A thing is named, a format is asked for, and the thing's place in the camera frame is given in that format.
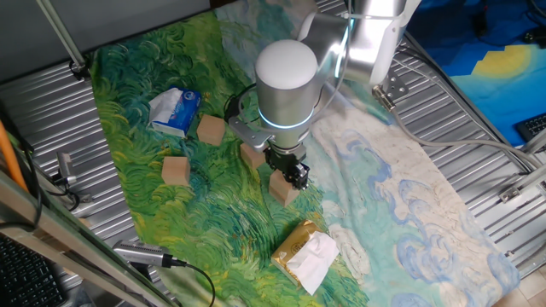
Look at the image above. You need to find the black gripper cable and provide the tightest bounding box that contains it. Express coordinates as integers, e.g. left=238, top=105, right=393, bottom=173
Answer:
left=223, top=82, right=258, bottom=125

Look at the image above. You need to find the blue tissue pack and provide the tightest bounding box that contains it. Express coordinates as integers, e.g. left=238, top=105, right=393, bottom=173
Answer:
left=148, top=86, right=202, bottom=139

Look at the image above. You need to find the silver camera on frame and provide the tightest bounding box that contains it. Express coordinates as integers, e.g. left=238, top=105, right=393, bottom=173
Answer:
left=112, top=238, right=171, bottom=269

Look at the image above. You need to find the large wooden cube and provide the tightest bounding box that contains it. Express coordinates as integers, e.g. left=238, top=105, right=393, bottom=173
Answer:
left=239, top=142, right=268, bottom=171
left=195, top=113, right=226, bottom=148
left=269, top=187, right=300, bottom=209
left=268, top=169, right=296, bottom=194
left=160, top=155, right=192, bottom=188

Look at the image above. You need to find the green blue painted cloth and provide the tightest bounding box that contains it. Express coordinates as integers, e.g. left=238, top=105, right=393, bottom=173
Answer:
left=89, top=0, right=522, bottom=307

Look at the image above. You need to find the grey stand pole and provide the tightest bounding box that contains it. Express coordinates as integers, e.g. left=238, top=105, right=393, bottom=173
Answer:
left=36, top=0, right=93, bottom=82

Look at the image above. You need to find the black keyboard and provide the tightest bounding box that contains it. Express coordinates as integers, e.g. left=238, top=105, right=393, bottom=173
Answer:
left=0, top=236, right=67, bottom=307
left=514, top=111, right=546, bottom=144

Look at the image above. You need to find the black camera cable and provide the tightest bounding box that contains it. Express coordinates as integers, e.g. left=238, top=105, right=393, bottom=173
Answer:
left=161, top=254, right=217, bottom=307

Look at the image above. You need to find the orange tube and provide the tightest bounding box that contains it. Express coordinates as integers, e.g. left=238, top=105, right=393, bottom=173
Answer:
left=0, top=119, right=29, bottom=193

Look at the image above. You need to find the aluminium profile rail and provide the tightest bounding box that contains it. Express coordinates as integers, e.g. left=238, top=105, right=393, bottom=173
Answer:
left=497, top=164, right=546, bottom=204

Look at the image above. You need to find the grey camera on stand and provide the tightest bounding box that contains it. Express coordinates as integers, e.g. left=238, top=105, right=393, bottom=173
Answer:
left=54, top=151, right=93, bottom=204

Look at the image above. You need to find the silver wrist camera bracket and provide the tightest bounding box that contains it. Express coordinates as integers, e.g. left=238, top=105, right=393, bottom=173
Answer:
left=228, top=115, right=274, bottom=154

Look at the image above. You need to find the blue yellow patterned mat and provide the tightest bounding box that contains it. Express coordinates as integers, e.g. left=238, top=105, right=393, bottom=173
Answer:
left=404, top=0, right=546, bottom=148

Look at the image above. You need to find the grey hose with connector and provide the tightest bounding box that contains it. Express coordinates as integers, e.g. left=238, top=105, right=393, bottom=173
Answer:
left=371, top=84, right=545, bottom=170

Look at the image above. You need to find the aluminium frame beam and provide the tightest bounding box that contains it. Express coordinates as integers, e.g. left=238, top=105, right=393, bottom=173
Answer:
left=0, top=170, right=180, bottom=307

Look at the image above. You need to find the gold tissue pack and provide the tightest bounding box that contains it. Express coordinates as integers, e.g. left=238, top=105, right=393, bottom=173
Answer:
left=270, top=219, right=341, bottom=297

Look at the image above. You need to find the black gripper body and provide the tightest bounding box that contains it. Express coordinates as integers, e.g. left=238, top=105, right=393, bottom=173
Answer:
left=263, top=143, right=309, bottom=172

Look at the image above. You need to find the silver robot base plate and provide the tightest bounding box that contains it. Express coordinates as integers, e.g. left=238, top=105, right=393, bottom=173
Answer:
left=380, top=69, right=411, bottom=104

